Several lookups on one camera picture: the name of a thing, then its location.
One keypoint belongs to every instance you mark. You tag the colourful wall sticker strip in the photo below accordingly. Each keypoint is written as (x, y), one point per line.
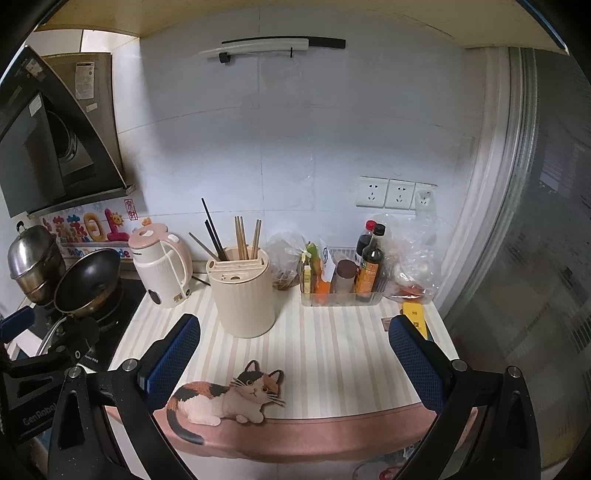
(87, 235)

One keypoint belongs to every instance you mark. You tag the small brown packet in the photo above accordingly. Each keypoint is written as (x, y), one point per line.
(387, 324)

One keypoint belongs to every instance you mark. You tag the white wall socket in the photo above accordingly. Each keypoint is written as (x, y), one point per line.
(400, 194)
(373, 191)
(425, 197)

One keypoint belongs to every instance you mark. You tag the white seasoning packet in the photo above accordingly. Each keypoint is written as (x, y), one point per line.
(328, 265)

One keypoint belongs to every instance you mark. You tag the clear plastic condiment bin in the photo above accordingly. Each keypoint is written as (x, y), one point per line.
(341, 299)

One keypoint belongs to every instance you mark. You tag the steel pot with lid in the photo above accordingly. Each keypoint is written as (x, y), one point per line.
(32, 258)

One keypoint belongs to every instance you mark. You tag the small clear plastic bag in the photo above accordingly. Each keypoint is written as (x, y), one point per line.
(286, 258)

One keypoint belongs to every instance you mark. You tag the dark sauce bottle red cap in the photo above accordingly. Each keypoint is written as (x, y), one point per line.
(364, 240)

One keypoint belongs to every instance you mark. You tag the black induction cooker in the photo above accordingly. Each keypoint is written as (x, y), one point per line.
(124, 300)

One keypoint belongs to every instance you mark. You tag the yellow seasoning box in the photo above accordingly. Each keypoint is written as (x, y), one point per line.
(306, 279)

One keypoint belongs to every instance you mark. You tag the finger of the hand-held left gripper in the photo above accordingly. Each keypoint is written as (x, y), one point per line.
(81, 337)
(16, 323)

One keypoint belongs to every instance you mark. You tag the black range hood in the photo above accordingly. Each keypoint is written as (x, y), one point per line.
(41, 152)

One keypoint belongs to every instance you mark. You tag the large clear plastic bag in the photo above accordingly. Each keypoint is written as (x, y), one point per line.
(411, 258)

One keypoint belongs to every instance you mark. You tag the light bamboo chopstick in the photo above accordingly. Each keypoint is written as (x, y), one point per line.
(241, 235)
(236, 235)
(244, 244)

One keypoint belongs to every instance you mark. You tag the sliding glass door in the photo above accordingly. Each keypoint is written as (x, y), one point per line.
(545, 230)

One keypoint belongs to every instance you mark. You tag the black frying pan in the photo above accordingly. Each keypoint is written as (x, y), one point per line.
(87, 281)

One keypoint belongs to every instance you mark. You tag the dark sauce bottle black cap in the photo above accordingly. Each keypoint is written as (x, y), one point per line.
(369, 272)

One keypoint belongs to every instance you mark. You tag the grey chopstick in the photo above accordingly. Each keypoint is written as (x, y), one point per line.
(203, 246)

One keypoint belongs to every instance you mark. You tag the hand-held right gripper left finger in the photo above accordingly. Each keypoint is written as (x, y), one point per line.
(171, 360)

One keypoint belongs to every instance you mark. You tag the striped cat print mat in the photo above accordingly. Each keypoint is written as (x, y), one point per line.
(323, 350)

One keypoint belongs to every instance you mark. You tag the long dark chopstick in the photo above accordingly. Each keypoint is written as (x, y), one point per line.
(212, 226)

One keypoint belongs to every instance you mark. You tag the brown wooden chopstick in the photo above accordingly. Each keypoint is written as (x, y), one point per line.
(258, 237)
(254, 237)

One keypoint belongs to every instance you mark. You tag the white black wall rail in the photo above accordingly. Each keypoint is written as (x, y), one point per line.
(258, 46)

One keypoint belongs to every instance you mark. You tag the orange bottle green cap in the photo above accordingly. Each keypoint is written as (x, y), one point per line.
(318, 277)

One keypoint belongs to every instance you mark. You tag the yellow packet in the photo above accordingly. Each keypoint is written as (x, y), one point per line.
(415, 318)

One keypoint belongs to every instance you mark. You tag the white pink electric kettle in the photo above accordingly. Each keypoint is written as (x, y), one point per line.
(159, 272)

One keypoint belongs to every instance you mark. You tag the overhead wooden cabinet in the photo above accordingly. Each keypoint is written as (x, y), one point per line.
(300, 18)

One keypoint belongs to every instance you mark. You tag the brown seasoning jar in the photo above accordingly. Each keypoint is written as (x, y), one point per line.
(345, 277)

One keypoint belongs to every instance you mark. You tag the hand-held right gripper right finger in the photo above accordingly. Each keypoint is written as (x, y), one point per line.
(415, 364)

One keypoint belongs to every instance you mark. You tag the cream utensil holder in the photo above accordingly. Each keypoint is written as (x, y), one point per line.
(244, 300)

